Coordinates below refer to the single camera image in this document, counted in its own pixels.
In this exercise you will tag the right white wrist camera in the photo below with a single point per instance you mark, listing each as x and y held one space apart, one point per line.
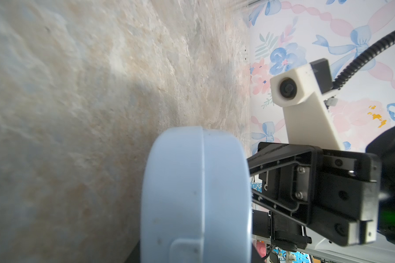
305 94

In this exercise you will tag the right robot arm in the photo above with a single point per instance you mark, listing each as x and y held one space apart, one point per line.
288 235

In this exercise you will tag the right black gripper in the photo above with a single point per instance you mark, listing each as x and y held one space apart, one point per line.
333 193

